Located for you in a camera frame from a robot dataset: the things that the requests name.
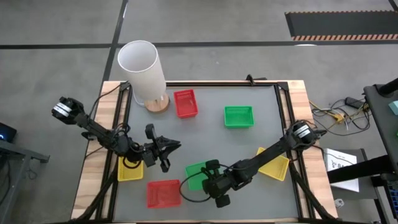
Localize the black side table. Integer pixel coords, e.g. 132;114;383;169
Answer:
363;77;398;184

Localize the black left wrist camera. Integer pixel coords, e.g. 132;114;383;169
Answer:
142;150;157;168

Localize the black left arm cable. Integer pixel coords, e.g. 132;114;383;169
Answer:
88;81;130;121

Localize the white lamp with wooden base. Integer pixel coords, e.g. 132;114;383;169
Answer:
117;39;171;114

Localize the black floor cable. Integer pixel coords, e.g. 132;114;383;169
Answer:
310;105;373;138

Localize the green plastic basket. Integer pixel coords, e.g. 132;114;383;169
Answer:
224;105;256;129
185;161;218;192

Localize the blue storage bin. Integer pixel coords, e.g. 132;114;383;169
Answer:
387;183;398;215

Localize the grey metal desk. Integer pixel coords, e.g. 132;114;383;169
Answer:
0;139;50;215

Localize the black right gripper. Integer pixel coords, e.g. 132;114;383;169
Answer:
202;159;234;208

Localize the red plastic basket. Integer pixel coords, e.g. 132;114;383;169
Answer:
173;89;199;119
146;179;183;209

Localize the yellow plastic basket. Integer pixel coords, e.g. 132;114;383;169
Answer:
117;155;144;182
256;147;290;182

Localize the black hazard-striped floor mat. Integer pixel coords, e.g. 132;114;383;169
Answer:
285;10;398;42

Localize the black monitor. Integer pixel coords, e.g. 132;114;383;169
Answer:
0;122;18;144

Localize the black power adapter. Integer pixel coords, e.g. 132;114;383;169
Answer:
345;96;366;109

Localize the grey table mat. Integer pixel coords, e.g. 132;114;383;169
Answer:
113;85;300;222

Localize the yellow cable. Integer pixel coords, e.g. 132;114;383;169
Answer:
309;99;371;123

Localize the white printed cardboard box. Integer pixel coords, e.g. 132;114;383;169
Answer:
323;147;360;193

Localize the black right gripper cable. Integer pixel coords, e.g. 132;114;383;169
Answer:
179;169;218;203

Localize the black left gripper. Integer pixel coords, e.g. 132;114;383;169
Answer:
138;123;182;174

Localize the black clamp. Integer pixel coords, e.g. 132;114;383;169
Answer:
245;73;268;86

